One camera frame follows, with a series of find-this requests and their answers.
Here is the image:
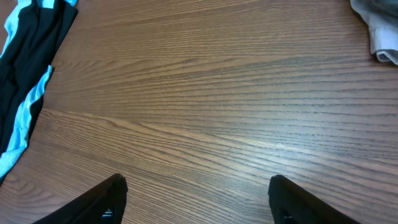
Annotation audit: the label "light blue t-shirt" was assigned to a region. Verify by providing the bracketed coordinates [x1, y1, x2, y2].
[1, 0, 78, 179]

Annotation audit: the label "folded grey trousers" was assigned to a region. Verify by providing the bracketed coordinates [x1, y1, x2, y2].
[350, 0, 397, 18]

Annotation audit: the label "folded white garment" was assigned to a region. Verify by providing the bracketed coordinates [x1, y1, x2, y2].
[351, 7, 397, 65]

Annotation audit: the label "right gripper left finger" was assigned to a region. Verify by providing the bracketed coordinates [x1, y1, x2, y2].
[34, 174, 128, 224]

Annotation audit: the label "black garment under pile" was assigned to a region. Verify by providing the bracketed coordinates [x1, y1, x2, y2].
[1, 65, 53, 184]

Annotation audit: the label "black t-shirt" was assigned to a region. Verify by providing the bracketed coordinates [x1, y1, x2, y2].
[1, 1, 78, 152]

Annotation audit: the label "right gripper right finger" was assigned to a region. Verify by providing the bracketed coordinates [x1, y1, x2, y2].
[268, 175, 359, 224]

